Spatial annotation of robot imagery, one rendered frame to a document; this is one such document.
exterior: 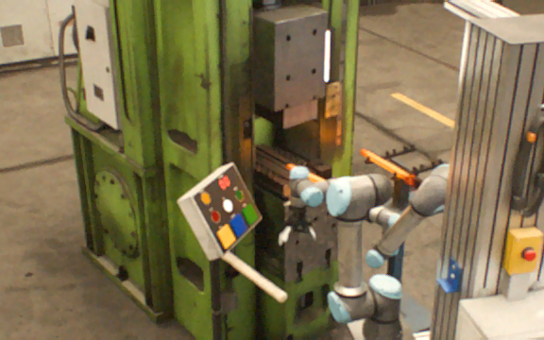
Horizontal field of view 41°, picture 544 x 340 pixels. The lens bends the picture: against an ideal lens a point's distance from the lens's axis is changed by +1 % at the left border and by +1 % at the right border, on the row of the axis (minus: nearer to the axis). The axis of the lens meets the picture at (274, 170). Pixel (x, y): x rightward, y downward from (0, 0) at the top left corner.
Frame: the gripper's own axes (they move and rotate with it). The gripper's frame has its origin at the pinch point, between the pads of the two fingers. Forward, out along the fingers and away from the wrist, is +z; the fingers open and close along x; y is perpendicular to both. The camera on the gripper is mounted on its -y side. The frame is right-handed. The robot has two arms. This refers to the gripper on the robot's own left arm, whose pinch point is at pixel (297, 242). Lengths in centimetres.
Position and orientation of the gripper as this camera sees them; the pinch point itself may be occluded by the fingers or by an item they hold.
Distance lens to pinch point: 308.4
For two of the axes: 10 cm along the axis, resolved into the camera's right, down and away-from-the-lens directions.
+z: 0.0, 8.9, 4.5
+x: 9.7, -1.0, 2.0
